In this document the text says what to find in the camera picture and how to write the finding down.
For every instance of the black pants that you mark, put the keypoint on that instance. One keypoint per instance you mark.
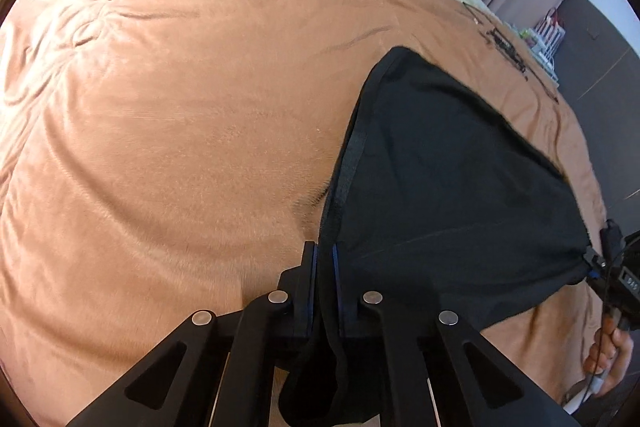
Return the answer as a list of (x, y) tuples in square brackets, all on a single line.
[(450, 182)]

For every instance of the person's right hand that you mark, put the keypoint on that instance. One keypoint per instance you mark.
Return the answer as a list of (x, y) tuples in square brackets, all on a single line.
[(607, 352)]

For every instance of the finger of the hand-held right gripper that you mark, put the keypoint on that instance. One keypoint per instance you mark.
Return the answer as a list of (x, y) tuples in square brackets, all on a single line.
[(593, 263)]

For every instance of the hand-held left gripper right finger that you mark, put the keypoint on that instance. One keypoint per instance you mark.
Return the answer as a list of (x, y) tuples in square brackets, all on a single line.
[(336, 274)]

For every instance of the orange-brown blanket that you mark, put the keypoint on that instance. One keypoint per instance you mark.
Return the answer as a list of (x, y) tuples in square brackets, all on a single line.
[(175, 132)]

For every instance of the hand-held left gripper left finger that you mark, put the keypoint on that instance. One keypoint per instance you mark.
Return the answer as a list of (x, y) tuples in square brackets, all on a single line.
[(313, 269)]

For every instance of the white nightstand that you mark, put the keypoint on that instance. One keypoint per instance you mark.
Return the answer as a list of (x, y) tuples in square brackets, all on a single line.
[(545, 62)]

